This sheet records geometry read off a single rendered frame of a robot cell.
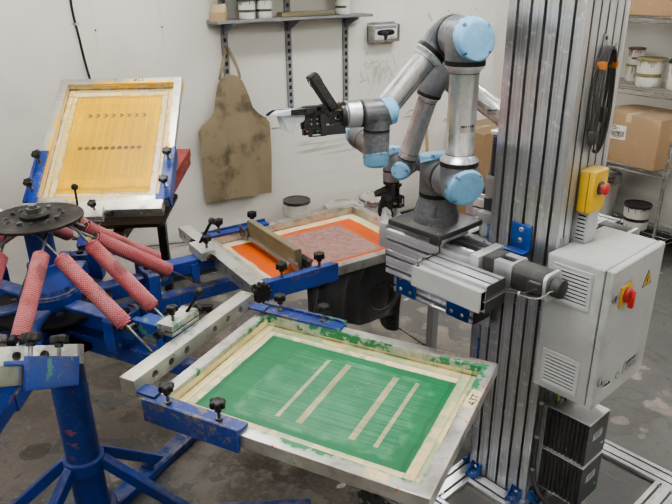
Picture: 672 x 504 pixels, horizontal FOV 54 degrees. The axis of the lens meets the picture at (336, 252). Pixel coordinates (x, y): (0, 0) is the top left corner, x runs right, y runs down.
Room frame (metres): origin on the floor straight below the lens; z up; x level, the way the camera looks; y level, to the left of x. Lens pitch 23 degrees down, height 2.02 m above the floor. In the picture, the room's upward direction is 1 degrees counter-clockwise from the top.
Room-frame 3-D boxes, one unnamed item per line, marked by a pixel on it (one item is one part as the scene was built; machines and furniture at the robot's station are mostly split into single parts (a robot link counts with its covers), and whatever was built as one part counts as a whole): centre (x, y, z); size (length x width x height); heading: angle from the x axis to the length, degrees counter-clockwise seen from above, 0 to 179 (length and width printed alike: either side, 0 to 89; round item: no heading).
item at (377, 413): (1.58, 0.16, 1.05); 1.08 x 0.61 x 0.23; 63
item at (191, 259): (2.26, 0.55, 1.02); 0.17 x 0.06 x 0.05; 123
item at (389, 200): (2.74, -0.25, 1.12); 0.09 x 0.08 x 0.12; 33
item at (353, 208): (2.56, 0.08, 0.97); 0.79 x 0.58 x 0.04; 123
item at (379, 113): (1.85, -0.12, 1.65); 0.11 x 0.08 x 0.09; 107
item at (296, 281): (2.20, 0.13, 0.98); 0.30 x 0.05 x 0.07; 123
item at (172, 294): (2.33, 0.44, 0.89); 1.24 x 0.06 x 0.06; 123
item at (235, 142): (4.50, 0.68, 1.06); 0.53 x 0.07 x 1.05; 123
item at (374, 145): (1.86, -0.11, 1.56); 0.11 x 0.08 x 0.11; 18
